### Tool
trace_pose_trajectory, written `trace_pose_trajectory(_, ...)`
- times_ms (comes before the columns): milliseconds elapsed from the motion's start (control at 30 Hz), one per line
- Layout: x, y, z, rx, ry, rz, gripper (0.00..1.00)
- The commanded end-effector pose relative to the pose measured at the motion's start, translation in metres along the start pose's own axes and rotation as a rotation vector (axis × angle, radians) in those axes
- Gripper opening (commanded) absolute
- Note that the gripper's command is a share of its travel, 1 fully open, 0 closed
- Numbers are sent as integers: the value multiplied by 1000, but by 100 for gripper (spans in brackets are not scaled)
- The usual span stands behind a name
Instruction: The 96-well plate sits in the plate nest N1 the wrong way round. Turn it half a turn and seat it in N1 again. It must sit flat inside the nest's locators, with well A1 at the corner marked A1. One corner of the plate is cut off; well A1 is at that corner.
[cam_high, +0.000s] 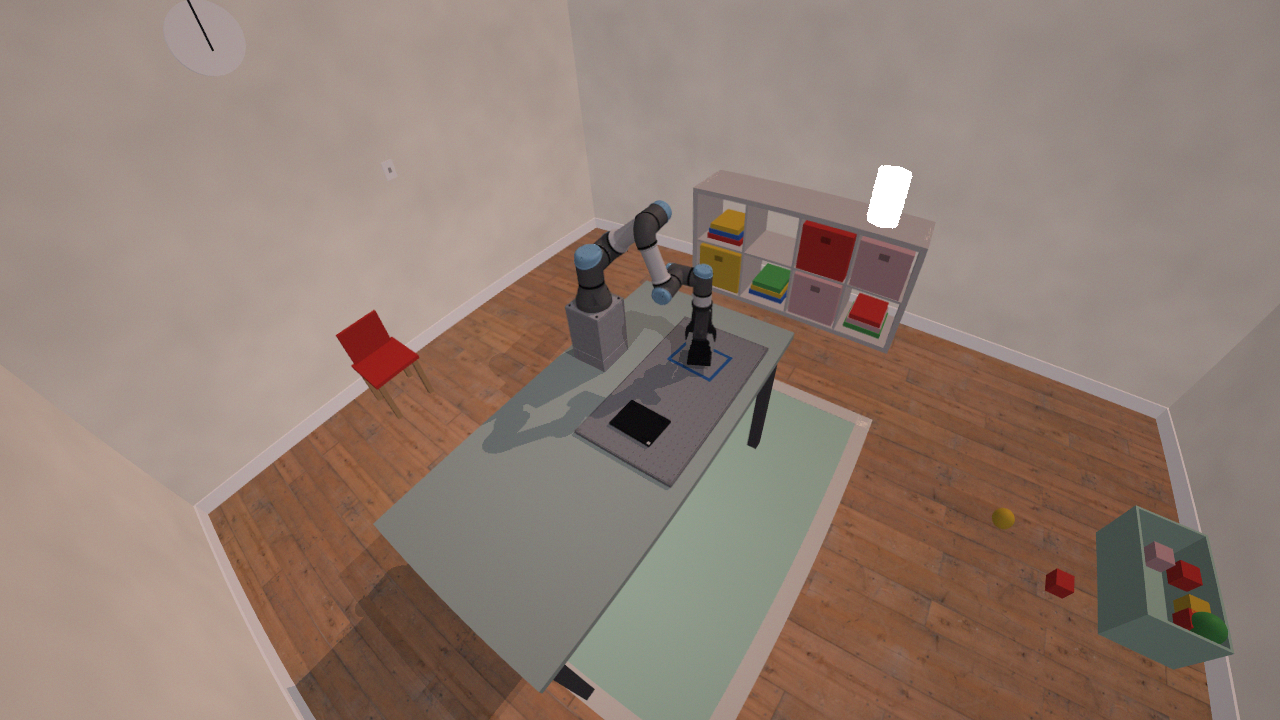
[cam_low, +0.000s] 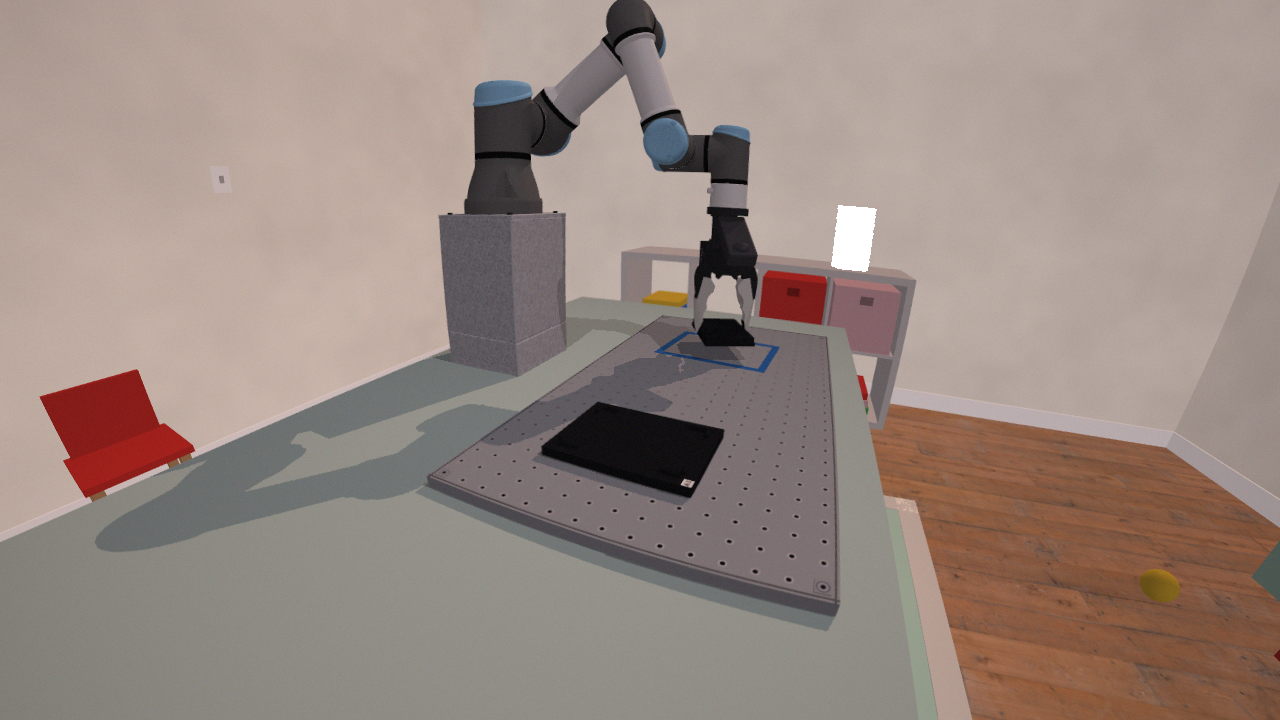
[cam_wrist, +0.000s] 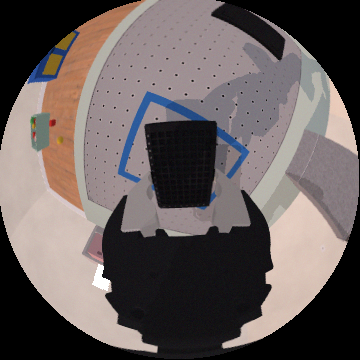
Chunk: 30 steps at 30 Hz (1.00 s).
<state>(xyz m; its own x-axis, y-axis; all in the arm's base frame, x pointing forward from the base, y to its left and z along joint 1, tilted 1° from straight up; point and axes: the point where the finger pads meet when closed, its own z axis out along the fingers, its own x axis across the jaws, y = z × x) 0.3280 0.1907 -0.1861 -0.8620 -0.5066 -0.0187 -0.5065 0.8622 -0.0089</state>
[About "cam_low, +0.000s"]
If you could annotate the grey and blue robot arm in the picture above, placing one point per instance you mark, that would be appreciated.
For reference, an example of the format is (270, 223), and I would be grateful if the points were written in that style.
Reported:
(509, 126)

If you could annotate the blue tape outline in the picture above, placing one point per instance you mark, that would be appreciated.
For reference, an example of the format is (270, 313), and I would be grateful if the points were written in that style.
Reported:
(762, 367)

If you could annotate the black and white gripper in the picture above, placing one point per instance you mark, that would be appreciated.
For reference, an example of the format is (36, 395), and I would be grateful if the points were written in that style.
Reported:
(714, 261)

